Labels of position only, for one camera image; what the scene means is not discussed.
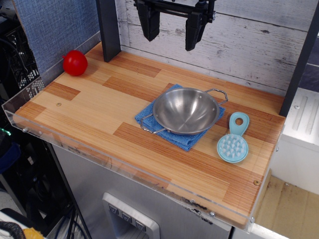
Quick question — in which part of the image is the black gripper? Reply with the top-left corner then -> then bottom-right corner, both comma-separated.
134,0 -> 216,51

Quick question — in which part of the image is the stainless steel colander bowl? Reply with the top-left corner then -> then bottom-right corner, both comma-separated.
140,87 -> 228,136

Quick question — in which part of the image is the red tomato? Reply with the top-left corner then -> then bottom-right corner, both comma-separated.
62,50 -> 88,76

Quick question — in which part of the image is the blue folded cloth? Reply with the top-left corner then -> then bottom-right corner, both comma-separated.
135,84 -> 225,151

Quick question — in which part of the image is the clear acrylic table guard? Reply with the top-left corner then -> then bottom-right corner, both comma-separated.
4,44 -> 285,229

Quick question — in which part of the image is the light blue scrub brush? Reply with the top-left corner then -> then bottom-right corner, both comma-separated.
217,112 -> 250,163

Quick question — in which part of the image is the black plastic crate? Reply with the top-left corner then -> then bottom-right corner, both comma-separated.
0,17 -> 39,96

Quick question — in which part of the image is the white appliance block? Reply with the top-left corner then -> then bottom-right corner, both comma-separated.
270,88 -> 319,194

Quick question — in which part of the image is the stainless steel cabinet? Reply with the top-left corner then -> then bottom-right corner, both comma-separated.
53,146 -> 233,239

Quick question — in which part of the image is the grey dispenser panel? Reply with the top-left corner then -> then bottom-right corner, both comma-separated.
102,192 -> 160,239

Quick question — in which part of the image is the yellow black object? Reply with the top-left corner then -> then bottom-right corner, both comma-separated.
0,221 -> 45,239

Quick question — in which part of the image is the dark grey left post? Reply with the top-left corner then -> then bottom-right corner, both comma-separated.
96,0 -> 121,62

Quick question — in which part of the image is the dark grey post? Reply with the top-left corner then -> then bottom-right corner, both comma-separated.
279,3 -> 319,117
96,0 -> 121,62

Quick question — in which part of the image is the dark grey right post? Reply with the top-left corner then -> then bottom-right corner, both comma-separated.
279,3 -> 319,117

